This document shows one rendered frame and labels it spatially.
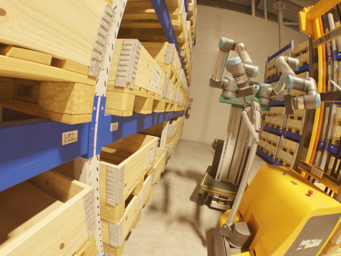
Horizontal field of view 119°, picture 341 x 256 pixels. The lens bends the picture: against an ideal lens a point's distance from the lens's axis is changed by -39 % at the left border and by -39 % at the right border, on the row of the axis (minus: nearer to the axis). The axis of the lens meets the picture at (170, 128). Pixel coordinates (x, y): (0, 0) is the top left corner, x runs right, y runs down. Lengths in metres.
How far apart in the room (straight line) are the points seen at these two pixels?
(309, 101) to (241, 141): 1.41
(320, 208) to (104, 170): 1.16
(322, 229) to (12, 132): 1.45
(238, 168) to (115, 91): 1.99
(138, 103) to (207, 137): 5.76
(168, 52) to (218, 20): 6.20
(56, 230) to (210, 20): 7.67
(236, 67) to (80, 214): 1.05
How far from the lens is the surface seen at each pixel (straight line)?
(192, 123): 6.55
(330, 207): 1.16
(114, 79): 0.72
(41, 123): 0.44
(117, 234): 0.99
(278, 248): 1.11
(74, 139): 0.54
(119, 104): 0.70
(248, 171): 1.23
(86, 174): 0.66
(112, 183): 0.78
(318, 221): 1.15
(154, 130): 2.62
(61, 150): 0.50
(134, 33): 2.22
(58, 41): 0.36
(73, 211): 0.52
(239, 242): 1.41
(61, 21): 0.37
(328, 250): 1.63
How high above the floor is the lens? 1.26
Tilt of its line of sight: 8 degrees down
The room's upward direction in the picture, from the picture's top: 9 degrees clockwise
